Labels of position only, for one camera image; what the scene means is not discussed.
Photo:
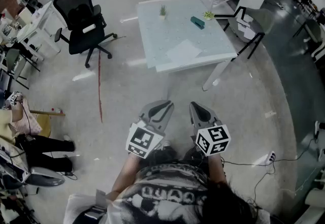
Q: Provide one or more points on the grey chair with black legs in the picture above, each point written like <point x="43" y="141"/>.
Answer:
<point x="14" y="60"/>

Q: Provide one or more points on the person's black trousers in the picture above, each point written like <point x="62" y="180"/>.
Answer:
<point x="167" y="153"/>

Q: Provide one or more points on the spiky green potted plant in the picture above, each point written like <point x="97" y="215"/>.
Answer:
<point x="162" y="12"/>

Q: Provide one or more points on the white desk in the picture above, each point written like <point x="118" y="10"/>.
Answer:
<point x="35" y="25"/>

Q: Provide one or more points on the yellow-green leafy potted plant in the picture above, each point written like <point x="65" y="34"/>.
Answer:
<point x="208" y="15"/>

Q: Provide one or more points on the white red power strip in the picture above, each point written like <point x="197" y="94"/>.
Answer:
<point x="56" y="110"/>

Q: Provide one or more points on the white table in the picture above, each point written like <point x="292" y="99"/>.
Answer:
<point x="198" y="64"/>

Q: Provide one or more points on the white roll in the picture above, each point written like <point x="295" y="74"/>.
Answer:
<point x="89" y="28"/>

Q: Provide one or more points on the person's left forearm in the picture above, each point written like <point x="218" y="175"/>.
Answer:
<point x="125" y="174"/>

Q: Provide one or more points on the white paper sheet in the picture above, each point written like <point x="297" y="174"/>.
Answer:
<point x="183" y="51"/>

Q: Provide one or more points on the grey oval chair base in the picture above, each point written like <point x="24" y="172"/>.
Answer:
<point x="44" y="178"/>

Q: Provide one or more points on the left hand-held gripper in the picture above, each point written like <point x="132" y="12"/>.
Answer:
<point x="143" y="138"/>

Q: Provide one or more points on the black mesh office chair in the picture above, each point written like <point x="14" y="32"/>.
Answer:
<point x="81" y="19"/>

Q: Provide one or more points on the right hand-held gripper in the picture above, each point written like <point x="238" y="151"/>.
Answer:
<point x="213" y="139"/>

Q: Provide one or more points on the teal stapler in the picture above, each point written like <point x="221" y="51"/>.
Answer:
<point x="197" y="22"/>

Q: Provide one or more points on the white power strip with plugs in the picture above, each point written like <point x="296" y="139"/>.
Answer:
<point x="270" y="157"/>

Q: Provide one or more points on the white papers on chair seat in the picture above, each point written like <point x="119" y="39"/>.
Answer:
<point x="245" y="28"/>

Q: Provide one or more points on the round wooden stool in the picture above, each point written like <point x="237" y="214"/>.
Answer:
<point x="43" y="121"/>

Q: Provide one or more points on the person's right forearm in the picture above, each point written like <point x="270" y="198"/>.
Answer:
<point x="215" y="169"/>

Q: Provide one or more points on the pink patterned cloth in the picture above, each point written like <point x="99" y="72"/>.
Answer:
<point x="28" y="124"/>

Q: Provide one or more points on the grey-green shell chair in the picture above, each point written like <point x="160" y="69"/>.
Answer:
<point x="264" y="19"/>

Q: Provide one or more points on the pale blue dotted tablecloth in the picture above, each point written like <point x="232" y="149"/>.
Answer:
<point x="177" y="30"/>

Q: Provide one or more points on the person's black white patterned shirt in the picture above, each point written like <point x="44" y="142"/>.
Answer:
<point x="165" y="192"/>

